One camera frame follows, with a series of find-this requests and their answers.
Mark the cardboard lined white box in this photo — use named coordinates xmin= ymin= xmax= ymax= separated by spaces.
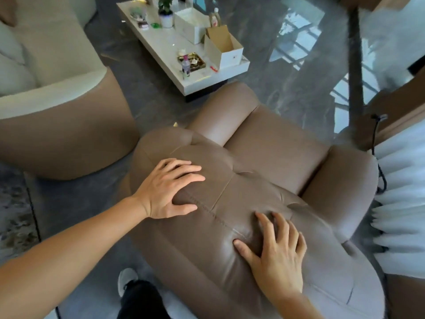
xmin=203 ymin=24 xmax=245 ymax=70

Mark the brown wooden cabinet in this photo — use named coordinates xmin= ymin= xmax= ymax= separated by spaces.
xmin=360 ymin=66 xmax=425 ymax=151

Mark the open white box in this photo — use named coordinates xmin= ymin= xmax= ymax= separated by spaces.
xmin=174 ymin=7 xmax=212 ymax=45

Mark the brown leather armchair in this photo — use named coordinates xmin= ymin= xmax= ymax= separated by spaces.
xmin=119 ymin=81 xmax=387 ymax=319

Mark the bottle with orange label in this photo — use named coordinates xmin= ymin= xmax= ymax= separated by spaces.
xmin=209 ymin=7 xmax=223 ymax=28

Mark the person's leg in black trousers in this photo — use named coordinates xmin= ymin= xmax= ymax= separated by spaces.
xmin=116 ymin=279 xmax=172 ymax=319

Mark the clear glass dish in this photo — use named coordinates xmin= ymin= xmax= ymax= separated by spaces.
xmin=129 ymin=6 xmax=149 ymax=22

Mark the white shoe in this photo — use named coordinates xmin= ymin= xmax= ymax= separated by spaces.
xmin=118 ymin=268 xmax=140 ymax=298

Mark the beige leather sofa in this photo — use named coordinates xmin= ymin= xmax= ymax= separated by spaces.
xmin=0 ymin=0 xmax=140 ymax=181

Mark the white marble coffee table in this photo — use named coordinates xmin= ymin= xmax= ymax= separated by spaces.
xmin=116 ymin=0 xmax=251 ymax=103

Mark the patterned grey rug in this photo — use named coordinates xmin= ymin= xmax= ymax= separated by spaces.
xmin=0 ymin=162 xmax=41 ymax=265

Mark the green potted plant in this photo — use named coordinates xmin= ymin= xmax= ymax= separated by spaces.
xmin=154 ymin=0 xmax=178 ymax=16

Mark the person's left hand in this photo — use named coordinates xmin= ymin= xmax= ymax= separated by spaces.
xmin=132 ymin=158 xmax=206 ymax=220

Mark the person's right hand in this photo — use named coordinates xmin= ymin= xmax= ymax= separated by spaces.
xmin=232 ymin=211 xmax=308 ymax=304

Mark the person's left forearm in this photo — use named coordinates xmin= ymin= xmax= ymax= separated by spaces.
xmin=0 ymin=195 xmax=148 ymax=319

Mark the gold tray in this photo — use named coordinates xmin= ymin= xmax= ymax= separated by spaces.
xmin=177 ymin=52 xmax=207 ymax=73

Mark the white plant pot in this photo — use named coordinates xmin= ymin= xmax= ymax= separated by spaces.
xmin=158 ymin=12 xmax=174 ymax=29

